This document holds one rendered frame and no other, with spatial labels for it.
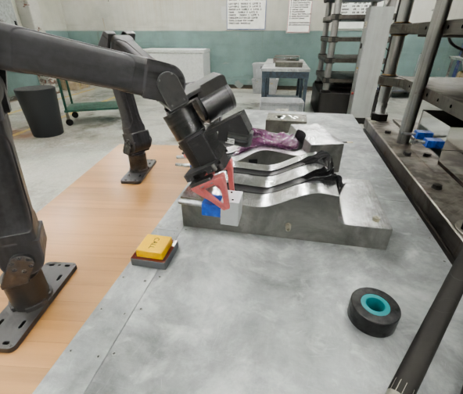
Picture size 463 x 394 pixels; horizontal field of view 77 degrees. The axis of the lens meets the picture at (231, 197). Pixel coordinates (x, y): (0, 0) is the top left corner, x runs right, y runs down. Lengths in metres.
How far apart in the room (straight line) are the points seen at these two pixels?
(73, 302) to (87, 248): 0.16
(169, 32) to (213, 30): 1.09
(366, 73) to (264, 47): 3.46
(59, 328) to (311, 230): 0.55
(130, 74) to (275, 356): 0.48
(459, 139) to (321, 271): 0.82
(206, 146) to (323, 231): 0.37
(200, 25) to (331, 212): 7.58
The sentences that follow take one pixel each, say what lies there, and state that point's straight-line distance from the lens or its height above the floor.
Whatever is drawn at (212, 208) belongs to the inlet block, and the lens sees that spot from 0.58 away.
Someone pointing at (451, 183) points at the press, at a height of 0.78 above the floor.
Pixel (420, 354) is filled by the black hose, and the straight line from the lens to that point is 0.54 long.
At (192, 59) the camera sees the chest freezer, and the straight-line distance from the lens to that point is 7.28.
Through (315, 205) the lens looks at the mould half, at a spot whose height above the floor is 0.90.
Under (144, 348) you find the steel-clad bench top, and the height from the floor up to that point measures 0.80.
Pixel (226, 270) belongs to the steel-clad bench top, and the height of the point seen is 0.80.
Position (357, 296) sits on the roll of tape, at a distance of 0.59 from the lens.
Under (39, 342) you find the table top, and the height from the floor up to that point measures 0.80.
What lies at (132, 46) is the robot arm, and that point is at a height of 1.21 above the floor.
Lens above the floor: 1.24
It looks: 29 degrees down
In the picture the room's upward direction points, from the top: straight up
